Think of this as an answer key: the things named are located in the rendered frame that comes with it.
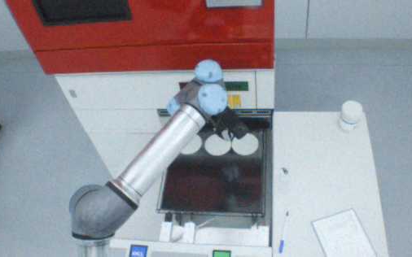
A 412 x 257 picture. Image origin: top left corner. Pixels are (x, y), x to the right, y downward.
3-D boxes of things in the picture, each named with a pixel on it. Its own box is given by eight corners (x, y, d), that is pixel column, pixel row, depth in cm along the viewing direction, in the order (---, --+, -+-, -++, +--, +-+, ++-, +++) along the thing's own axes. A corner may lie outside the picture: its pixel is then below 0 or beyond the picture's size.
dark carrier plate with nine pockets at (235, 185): (175, 130, 156) (174, 129, 156) (262, 131, 151) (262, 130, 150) (160, 209, 135) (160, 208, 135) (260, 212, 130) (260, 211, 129)
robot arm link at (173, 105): (174, 102, 103) (203, 76, 106) (159, 104, 113) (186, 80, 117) (192, 125, 105) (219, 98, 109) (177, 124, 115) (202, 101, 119)
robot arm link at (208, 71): (186, 71, 112) (206, 53, 114) (194, 95, 121) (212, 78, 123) (206, 82, 108) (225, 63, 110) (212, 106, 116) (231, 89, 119)
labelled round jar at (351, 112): (337, 117, 141) (340, 100, 134) (356, 117, 140) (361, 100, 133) (339, 132, 137) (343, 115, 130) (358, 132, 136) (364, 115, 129)
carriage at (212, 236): (163, 228, 135) (161, 224, 133) (268, 233, 130) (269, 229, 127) (159, 250, 130) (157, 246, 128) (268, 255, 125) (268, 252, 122)
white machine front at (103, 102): (87, 128, 173) (51, 62, 142) (273, 128, 160) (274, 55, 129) (85, 133, 171) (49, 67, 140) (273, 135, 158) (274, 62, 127)
